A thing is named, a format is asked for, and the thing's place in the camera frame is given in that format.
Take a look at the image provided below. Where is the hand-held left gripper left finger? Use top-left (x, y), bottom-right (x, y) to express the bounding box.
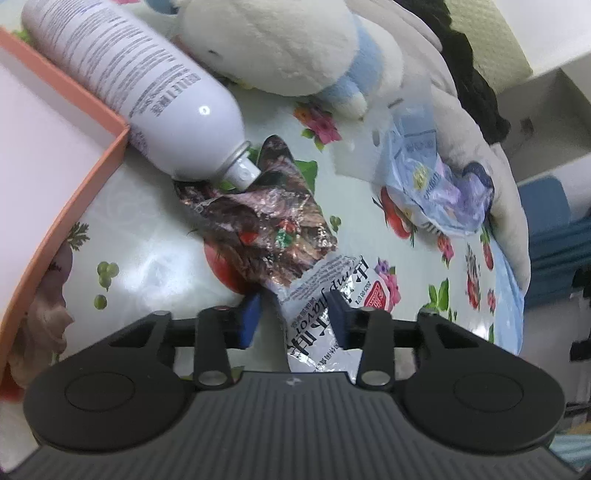
top-left (108, 293), bottom-right (264, 389)

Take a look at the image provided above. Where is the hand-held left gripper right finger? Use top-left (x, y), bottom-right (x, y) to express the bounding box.
top-left (325, 290), bottom-right (485, 389)

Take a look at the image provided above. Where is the white and silver foil snack packet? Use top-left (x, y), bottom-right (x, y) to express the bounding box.
top-left (173, 135), bottom-right (393, 386)

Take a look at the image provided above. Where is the shallow salmon box lid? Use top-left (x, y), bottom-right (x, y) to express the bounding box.
top-left (0, 27), bottom-right (131, 402)

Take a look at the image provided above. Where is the fruit printed bed sheet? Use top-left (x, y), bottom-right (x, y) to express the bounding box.
top-left (0, 28), bottom-right (526, 402)

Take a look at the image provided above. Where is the light blue plastic bag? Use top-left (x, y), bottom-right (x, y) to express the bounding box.
top-left (332, 78), bottom-right (497, 237)

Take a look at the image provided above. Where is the grey quilt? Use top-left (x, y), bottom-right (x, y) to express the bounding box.
top-left (346, 0), bottom-right (532, 296)

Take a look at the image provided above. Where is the blue chair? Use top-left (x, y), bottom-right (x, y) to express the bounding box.
top-left (517, 178), bottom-right (591, 315)

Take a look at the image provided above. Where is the white spray bottle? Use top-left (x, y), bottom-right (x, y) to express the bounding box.
top-left (21, 0), bottom-right (262, 193)

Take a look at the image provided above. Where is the white and blue plush toy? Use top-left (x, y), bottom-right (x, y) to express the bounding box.
top-left (143, 0), bottom-right (407, 122)

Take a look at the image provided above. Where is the black clothing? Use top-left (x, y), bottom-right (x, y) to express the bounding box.
top-left (397, 0), bottom-right (512, 146)

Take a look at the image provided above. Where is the cream quilted headboard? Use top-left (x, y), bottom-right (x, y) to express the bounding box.
top-left (443, 0), bottom-right (535, 96)

